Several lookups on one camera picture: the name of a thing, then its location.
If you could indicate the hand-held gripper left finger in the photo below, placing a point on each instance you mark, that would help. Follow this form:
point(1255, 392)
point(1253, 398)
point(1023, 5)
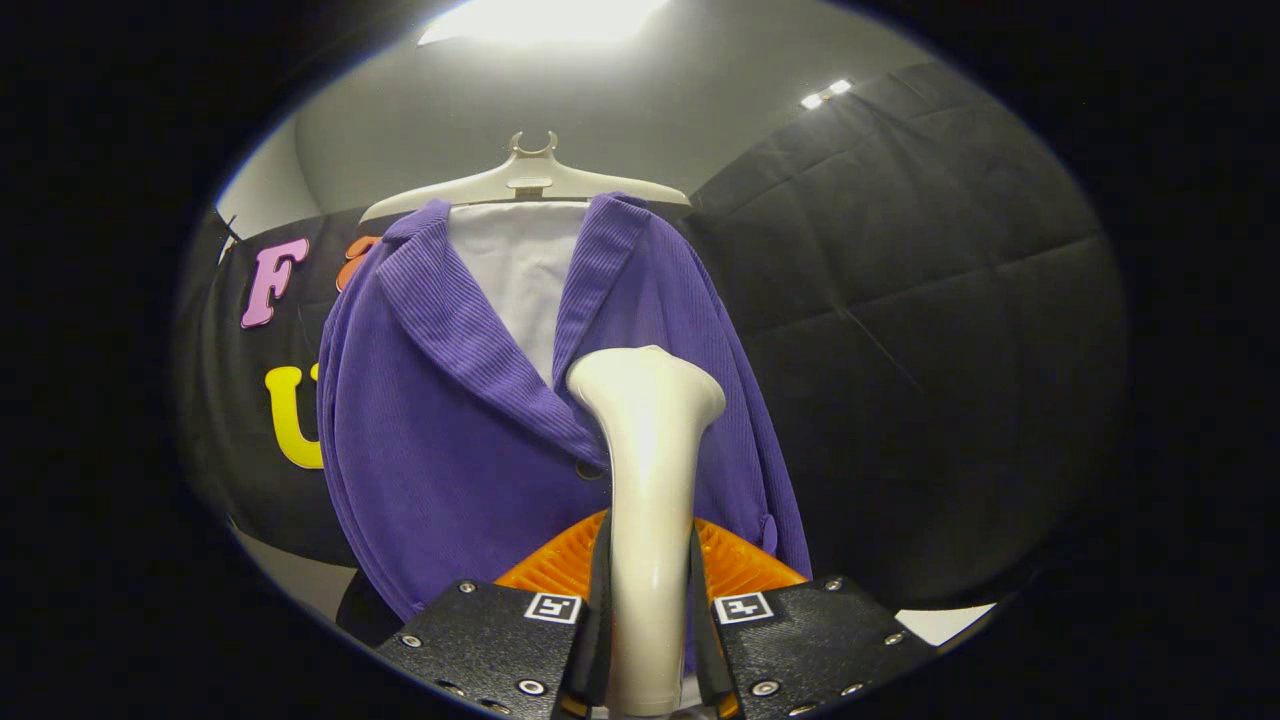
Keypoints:
point(495, 640)

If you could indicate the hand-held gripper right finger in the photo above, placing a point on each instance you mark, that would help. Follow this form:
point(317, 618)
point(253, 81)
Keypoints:
point(810, 640)

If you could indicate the white garment steamer head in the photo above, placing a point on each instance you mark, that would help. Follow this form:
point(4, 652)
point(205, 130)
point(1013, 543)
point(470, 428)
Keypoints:
point(650, 480)

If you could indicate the beige plastic clothes hanger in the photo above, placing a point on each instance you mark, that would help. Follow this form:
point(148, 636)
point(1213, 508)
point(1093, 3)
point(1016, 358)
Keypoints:
point(530, 180)

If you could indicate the grey cabinet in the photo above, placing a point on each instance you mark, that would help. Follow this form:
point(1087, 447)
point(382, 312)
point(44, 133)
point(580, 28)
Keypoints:
point(300, 575)

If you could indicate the plain black side curtain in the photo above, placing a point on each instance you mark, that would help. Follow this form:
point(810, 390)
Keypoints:
point(930, 330)

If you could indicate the black backdrop cloth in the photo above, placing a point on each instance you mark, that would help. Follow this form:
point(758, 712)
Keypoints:
point(240, 400)

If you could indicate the white inner shirt panel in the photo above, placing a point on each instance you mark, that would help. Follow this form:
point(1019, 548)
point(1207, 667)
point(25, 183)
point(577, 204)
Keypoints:
point(515, 270)

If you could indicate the double strip ceiling light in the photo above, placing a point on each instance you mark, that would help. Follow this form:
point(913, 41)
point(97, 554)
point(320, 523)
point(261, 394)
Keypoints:
point(825, 93)

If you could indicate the large square ceiling light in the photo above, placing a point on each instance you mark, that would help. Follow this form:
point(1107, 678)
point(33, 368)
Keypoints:
point(540, 20)

